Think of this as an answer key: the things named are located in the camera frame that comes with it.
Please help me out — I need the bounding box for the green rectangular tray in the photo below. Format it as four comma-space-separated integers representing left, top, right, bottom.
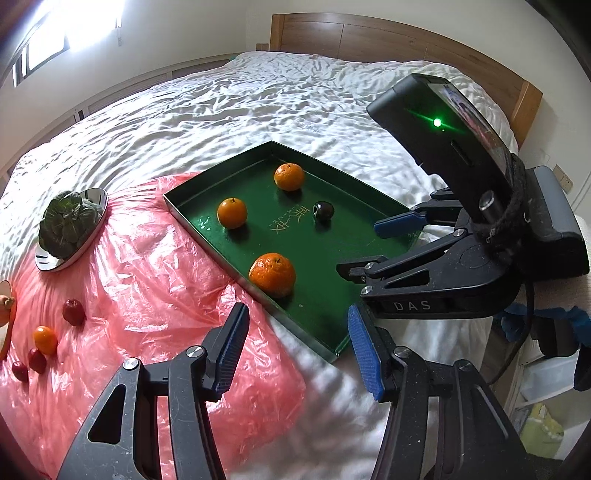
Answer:
163, 141, 418, 362

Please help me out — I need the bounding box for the smooth orange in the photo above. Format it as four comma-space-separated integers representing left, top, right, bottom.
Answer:
32, 325, 58, 356

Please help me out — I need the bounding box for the white bed sheet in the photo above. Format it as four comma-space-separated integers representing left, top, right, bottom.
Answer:
0, 49, 521, 480

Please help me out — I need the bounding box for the black camera box right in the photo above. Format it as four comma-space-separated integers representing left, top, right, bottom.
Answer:
367, 73, 513, 220

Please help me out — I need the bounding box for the large red apple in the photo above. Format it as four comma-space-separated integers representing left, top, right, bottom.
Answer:
62, 298, 86, 327

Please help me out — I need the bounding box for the pink plastic sheet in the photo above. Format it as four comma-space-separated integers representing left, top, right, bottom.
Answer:
1, 175, 305, 479

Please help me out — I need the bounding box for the orange in green tray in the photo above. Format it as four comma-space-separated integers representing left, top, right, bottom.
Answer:
273, 163, 305, 192

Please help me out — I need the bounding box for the white plate with dark rim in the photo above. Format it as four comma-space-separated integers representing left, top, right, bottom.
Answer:
34, 188, 108, 272

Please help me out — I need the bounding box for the dark purple plum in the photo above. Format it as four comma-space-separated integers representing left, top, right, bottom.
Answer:
312, 201, 335, 224

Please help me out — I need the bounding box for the wooden headboard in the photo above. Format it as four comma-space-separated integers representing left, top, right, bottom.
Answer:
270, 13, 543, 145

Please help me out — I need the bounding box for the window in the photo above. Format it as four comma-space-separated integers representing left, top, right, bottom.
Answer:
12, 18, 69, 86

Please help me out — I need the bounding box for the textured mandarin orange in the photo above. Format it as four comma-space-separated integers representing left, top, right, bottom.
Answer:
249, 252, 297, 298

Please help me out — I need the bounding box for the carrot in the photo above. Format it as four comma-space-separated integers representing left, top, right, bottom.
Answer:
0, 295, 15, 326

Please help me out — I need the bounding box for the small dark red apple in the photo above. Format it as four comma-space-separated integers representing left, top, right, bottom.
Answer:
11, 361, 29, 384

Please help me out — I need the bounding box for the green leafy bok choy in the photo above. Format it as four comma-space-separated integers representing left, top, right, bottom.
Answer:
38, 191, 104, 260

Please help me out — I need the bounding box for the orange rimmed oval dish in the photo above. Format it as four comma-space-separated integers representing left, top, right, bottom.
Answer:
0, 280, 17, 361

